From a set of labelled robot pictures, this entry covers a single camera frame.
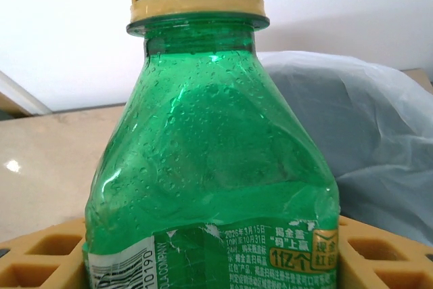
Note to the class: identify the green soda bottle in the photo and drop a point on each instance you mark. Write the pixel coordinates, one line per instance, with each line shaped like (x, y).
(209, 133)

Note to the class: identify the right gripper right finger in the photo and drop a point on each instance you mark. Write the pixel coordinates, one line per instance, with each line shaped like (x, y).
(389, 262)

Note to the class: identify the white plastic bin liner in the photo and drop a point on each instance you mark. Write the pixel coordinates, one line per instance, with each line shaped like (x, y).
(372, 133)

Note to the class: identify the white door frame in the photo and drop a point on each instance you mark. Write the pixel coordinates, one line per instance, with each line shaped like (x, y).
(20, 94)

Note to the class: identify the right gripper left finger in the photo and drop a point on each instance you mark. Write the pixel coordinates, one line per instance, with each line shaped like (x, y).
(40, 258)

